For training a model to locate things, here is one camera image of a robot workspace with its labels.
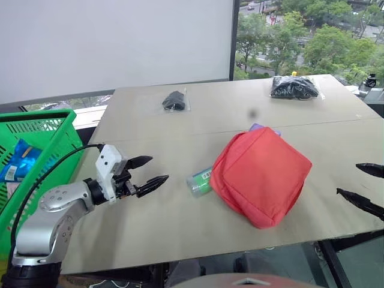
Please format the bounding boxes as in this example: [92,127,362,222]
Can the purple flat packet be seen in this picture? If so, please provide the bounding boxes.
[248,122,283,137]

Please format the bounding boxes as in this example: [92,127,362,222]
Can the white roller blind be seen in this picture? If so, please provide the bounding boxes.
[0,0,236,106]

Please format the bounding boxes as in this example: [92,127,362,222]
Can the clear tube with green label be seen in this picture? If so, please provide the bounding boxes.
[185,166,215,199]

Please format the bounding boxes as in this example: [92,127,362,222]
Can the black device on side desk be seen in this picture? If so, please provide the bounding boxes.
[364,73,379,89]

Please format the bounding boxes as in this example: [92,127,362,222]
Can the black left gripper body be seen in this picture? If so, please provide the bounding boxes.
[113,167,139,200]

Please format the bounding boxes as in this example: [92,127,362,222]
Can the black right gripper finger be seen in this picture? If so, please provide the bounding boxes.
[336,188,384,223]
[355,162,384,179]

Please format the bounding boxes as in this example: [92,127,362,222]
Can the dark side desk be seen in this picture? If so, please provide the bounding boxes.
[349,85,384,118]

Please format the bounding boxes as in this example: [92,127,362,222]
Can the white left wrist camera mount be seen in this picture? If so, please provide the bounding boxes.
[95,144,128,204]

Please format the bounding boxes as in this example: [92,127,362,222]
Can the black window frame post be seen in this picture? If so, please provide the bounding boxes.
[228,0,241,82]

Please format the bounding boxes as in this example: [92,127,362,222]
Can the green plastic shopping basket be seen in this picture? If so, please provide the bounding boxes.
[0,108,86,272]

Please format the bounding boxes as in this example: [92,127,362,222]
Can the red fabric pouch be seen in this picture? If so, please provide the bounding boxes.
[209,126,313,230]

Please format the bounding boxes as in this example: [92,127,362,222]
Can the black table leg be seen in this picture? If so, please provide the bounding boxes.
[317,239,353,288]

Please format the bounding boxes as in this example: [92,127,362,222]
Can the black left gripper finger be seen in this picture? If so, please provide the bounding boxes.
[127,155,154,172]
[136,175,170,199]

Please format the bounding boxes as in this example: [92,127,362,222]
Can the small bagged black item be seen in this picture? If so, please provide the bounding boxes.
[161,87,192,113]

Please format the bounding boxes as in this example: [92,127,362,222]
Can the blue snack bag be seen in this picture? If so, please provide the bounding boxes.
[0,138,43,184]

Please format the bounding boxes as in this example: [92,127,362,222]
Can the large black cables bag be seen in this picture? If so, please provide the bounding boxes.
[267,74,326,101]

